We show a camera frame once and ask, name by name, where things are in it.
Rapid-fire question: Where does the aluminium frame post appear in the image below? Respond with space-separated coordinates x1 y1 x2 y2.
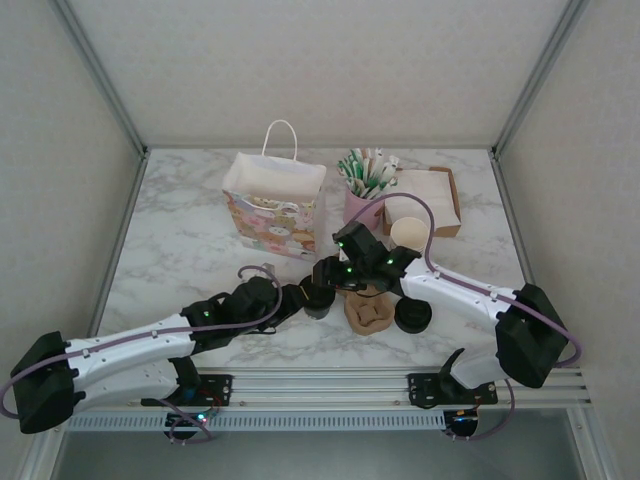
491 0 594 157
53 0 150 157

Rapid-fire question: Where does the white napkin stack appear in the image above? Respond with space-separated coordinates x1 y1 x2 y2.
385 168 457 227

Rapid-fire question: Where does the brown pulp cup carrier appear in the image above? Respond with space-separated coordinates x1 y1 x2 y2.
344 287 392 334

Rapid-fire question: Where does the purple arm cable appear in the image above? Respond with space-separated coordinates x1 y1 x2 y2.
364 192 584 371
0 266 285 421

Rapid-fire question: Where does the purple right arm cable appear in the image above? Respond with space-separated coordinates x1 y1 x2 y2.
364 192 584 371

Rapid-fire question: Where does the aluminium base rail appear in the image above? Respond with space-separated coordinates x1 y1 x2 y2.
97 367 594 412

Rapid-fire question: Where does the white paper wrapped straw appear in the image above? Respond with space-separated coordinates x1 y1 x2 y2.
369 146 385 196
377 155 401 197

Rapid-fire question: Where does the black paper coffee cup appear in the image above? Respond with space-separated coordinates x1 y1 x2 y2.
302 293 335 322

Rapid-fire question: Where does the short purple cable loop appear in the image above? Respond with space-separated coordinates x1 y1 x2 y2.
444 377 516 442
167 412 219 445

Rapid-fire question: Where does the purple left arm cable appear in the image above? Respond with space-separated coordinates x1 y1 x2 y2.
0 266 285 421

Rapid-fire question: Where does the pink straw holder cup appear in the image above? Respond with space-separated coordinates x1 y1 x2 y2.
343 185 387 234

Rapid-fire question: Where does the red power wire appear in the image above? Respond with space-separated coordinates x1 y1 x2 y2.
199 387 225 414

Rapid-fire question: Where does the cartoon print gift bag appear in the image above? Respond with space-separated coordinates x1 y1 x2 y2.
222 119 329 262

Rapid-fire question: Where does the grey slotted cable duct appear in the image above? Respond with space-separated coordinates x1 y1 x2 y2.
67 412 447 432

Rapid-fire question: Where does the cream paper cup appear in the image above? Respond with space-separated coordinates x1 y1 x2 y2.
390 217 430 251

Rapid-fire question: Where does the aluminium lower frame beam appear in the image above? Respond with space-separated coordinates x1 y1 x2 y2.
19 429 69 480
567 407 619 480

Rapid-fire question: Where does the black plastic cup lid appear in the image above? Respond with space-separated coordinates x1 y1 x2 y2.
395 297 431 326

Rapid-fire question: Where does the kraft cardboard napkin box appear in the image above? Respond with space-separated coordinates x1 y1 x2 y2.
381 166 464 239

